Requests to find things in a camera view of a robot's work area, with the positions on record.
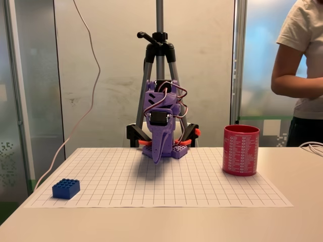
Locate person in white shirt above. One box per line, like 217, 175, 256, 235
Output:
276, 0, 323, 120

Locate grey black camera tripod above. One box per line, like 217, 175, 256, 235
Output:
135, 0, 195, 149

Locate grey metal frame post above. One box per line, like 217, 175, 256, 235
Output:
3, 0, 36, 194
230, 0, 248, 125

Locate person's dark trousers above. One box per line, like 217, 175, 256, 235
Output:
286, 116, 323, 148

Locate pink cable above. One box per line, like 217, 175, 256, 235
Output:
33, 0, 101, 190

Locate black orange table clamp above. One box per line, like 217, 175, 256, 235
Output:
126, 123, 153, 148
174, 123, 203, 148

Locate red black white servo cable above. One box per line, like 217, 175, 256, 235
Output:
143, 86, 189, 122

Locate white grid paper sheet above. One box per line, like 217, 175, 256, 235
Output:
24, 147, 295, 209

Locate blue toy brick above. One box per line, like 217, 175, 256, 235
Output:
51, 178, 81, 200

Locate person's bare forearm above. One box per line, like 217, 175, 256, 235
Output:
271, 73, 323, 98

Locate red cup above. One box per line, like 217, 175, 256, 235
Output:
222, 124, 260, 177

